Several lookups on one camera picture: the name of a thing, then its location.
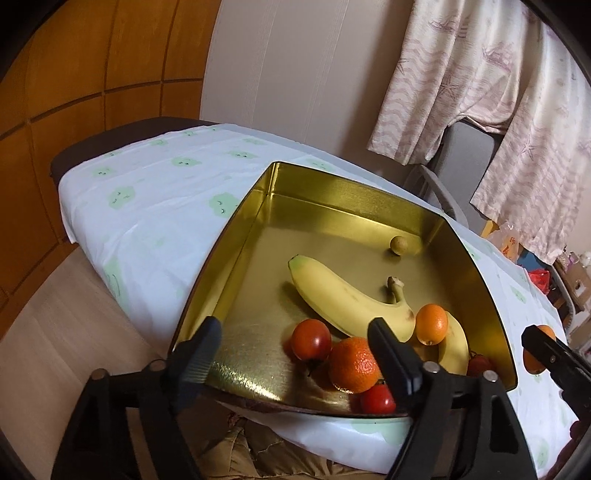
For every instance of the orange tangerine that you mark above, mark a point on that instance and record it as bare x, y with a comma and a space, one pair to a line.
353, 364

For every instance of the long yellow banana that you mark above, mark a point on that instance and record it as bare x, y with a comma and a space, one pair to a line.
332, 290

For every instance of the gold-lined brown tin box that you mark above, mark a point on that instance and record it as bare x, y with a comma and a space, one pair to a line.
323, 217

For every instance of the grey chair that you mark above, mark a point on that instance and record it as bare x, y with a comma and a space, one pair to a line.
466, 161

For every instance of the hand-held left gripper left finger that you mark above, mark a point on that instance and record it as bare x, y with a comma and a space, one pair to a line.
198, 357

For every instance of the wooden wardrobe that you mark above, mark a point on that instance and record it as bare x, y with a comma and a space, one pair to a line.
92, 69

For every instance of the small orange kumquat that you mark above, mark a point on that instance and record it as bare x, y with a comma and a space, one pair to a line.
431, 323

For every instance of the red cherry tomato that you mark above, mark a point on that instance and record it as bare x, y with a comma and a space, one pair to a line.
478, 364
310, 339
376, 400

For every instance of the red plastic bag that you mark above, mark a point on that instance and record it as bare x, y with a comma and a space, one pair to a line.
539, 280

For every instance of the pink patterned curtain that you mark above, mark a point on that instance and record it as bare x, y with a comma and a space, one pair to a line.
540, 161
443, 78

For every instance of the white tablecloth with green clouds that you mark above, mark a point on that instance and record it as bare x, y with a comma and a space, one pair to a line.
152, 207

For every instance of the clear plastic bag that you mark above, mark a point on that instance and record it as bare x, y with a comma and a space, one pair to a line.
508, 240

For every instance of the short yellow banana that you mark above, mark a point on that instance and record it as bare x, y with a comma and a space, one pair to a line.
455, 346

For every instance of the small round orange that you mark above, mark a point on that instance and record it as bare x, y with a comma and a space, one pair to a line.
531, 362

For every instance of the grey curved rail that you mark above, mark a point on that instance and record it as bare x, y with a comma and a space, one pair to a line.
565, 300

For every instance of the yellow box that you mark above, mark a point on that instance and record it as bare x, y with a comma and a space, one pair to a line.
489, 229

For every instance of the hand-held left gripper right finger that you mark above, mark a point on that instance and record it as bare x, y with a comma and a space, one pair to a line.
397, 364

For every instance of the white figurine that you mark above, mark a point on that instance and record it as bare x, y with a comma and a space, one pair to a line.
585, 259

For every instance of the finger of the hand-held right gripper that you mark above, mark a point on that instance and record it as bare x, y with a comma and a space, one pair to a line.
551, 353

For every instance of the dark brown table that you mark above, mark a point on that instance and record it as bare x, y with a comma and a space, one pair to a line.
92, 147

